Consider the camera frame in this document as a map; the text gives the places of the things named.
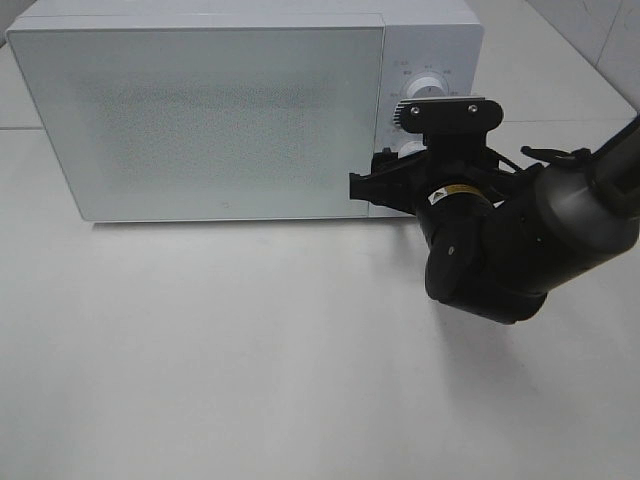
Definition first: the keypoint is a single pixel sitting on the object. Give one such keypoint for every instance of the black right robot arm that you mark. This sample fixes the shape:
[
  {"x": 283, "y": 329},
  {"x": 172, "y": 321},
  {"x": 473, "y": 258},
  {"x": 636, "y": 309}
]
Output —
[{"x": 501, "y": 237}]

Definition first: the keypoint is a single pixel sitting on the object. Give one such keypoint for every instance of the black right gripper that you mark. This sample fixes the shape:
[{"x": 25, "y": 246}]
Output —
[{"x": 401, "y": 183}]

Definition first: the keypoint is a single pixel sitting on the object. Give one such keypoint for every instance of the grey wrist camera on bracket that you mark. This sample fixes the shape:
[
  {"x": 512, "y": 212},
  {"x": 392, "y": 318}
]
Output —
[{"x": 453, "y": 127}]

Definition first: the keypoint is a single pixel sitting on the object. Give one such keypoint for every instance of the white microwave door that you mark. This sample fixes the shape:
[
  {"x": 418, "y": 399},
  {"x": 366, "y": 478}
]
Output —
[{"x": 206, "y": 125}]

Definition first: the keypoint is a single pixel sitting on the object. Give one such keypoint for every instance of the white microwave oven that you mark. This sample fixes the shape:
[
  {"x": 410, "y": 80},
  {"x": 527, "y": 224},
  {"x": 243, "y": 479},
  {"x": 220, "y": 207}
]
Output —
[{"x": 440, "y": 37}]

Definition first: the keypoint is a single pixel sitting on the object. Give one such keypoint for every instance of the white microwave knob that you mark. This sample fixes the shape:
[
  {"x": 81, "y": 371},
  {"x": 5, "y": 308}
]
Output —
[
  {"x": 410, "y": 148},
  {"x": 427, "y": 85}
]

